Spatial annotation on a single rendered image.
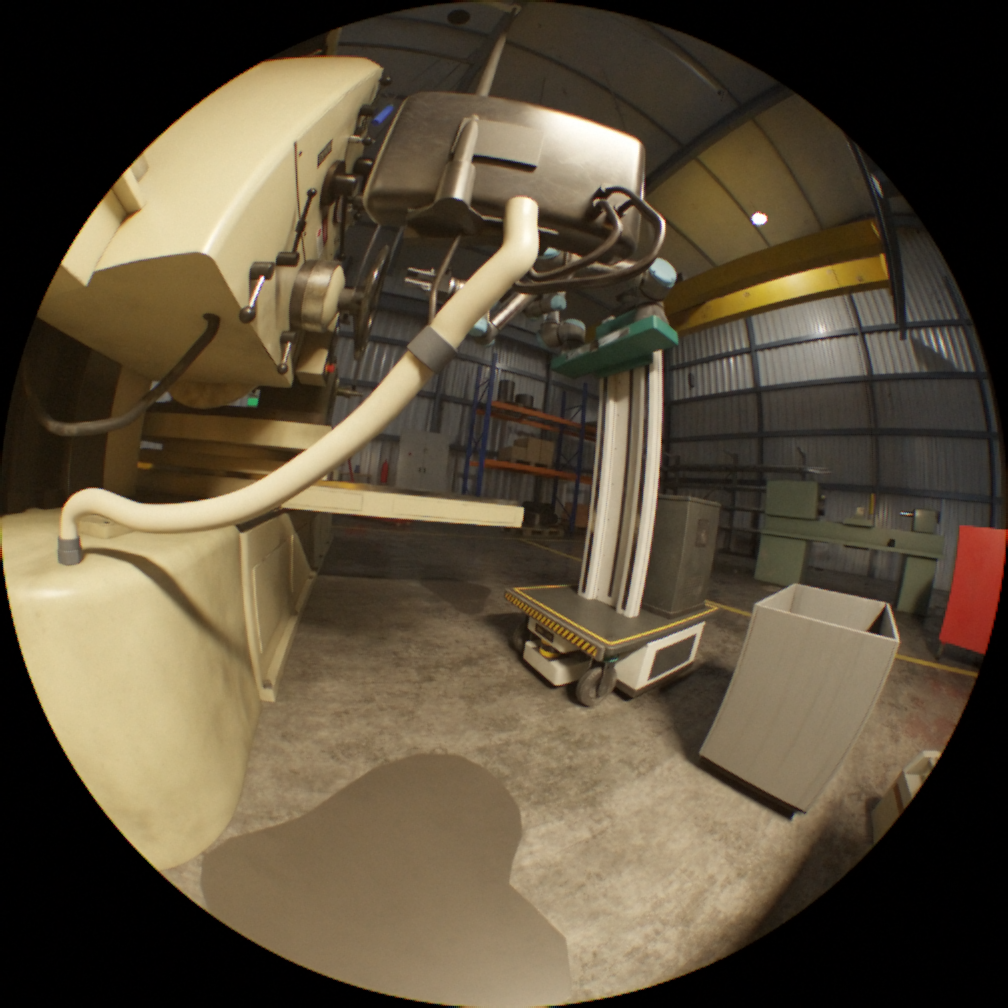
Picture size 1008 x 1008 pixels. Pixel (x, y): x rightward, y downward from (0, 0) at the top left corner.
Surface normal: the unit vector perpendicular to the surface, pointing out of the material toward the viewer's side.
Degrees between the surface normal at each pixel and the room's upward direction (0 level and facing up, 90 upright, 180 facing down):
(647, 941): 0
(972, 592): 90
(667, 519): 90
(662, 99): 169
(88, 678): 90
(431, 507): 90
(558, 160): 109
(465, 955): 0
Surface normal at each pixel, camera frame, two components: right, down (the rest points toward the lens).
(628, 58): -0.03, 0.99
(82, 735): 0.92, 0.11
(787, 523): -0.90, -0.09
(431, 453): 0.43, 0.07
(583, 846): 0.11, -0.99
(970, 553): -0.99, -0.11
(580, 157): 0.13, 0.37
